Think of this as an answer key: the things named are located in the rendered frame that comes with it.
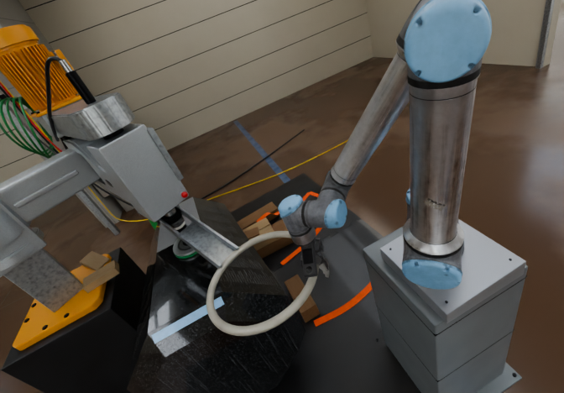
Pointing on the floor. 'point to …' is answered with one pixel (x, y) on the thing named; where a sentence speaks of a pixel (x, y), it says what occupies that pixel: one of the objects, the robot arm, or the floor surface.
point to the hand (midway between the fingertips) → (320, 277)
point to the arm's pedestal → (445, 332)
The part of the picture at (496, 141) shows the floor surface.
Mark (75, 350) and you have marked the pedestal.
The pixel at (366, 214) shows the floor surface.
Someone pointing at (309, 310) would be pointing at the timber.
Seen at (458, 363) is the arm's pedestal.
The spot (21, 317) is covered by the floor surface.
